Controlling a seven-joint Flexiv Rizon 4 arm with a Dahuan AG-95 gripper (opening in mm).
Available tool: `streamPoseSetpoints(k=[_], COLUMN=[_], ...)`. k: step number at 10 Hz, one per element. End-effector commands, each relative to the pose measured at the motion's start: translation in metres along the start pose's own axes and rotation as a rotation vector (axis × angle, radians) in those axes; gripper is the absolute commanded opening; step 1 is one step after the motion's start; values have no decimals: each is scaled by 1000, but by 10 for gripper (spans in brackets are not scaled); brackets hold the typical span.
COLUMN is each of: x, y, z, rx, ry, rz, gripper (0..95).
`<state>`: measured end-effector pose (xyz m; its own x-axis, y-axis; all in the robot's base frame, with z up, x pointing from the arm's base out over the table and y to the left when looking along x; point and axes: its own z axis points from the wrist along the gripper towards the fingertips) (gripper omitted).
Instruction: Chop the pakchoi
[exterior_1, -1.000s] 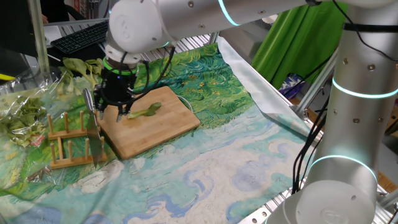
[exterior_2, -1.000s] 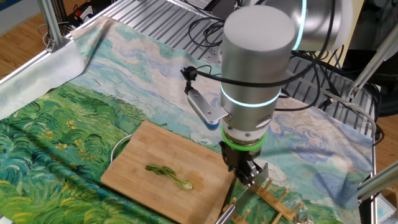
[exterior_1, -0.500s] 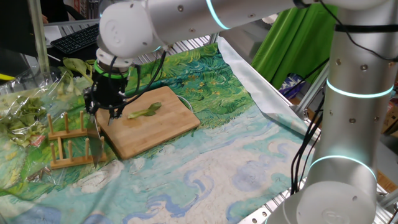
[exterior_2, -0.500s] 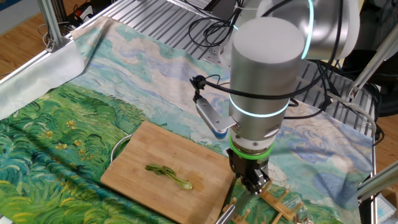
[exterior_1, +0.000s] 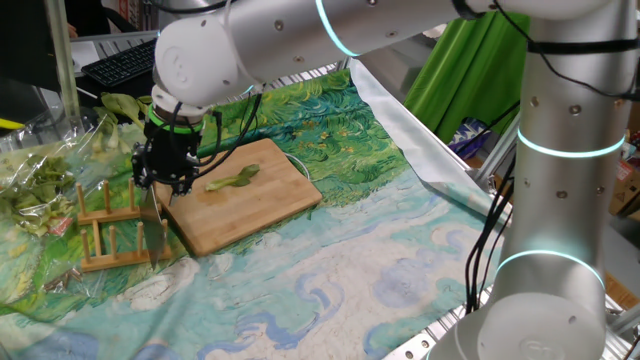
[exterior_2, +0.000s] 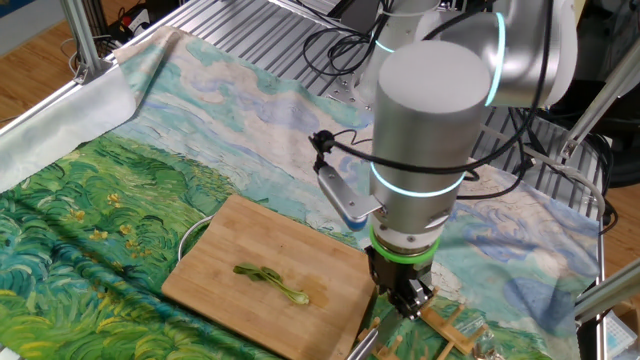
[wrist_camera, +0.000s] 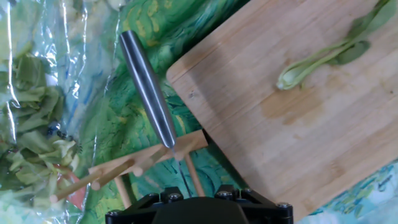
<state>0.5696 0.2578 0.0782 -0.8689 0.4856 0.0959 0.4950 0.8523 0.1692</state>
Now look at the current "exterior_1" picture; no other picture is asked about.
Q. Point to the whole pakchoi, pale stems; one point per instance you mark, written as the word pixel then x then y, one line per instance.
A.
pixel 112 135

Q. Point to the bamboo cutting board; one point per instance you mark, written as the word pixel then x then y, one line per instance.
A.
pixel 240 210

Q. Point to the black monitor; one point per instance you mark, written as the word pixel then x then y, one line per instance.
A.
pixel 25 40

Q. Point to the steel kitchen knife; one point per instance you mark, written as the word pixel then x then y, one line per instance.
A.
pixel 155 235

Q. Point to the yellow flat object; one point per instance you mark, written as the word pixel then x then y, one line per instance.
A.
pixel 10 124

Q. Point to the painted landscape tablecloth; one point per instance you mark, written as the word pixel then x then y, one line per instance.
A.
pixel 325 260

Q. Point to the white paper sheet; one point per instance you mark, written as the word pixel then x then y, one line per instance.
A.
pixel 85 55

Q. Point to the blue patterned bag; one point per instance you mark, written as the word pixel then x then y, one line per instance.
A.
pixel 467 137

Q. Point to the wooden peg rack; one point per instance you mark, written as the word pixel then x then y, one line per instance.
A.
pixel 107 215

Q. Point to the black computer keyboard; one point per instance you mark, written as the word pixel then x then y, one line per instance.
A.
pixel 120 62

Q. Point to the green fabric curtain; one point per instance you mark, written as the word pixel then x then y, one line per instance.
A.
pixel 460 80

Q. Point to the chopped greens pile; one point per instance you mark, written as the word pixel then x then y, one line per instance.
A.
pixel 35 195

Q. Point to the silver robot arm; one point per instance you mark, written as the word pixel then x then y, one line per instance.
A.
pixel 570 175

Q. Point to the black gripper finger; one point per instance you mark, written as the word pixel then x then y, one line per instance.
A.
pixel 172 197
pixel 187 189

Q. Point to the whole pakchoi, large leaf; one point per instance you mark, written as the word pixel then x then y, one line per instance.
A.
pixel 120 104

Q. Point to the clear plastic bag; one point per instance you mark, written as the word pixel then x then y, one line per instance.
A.
pixel 30 260

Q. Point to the cardboard box, red label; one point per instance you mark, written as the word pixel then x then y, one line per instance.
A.
pixel 625 192

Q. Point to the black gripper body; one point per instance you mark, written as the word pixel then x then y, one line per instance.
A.
pixel 167 160

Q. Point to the green pakchoi stalk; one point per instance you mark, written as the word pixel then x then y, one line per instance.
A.
pixel 232 180

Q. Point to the whole pakchoi, long stems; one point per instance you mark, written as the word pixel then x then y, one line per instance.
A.
pixel 145 102

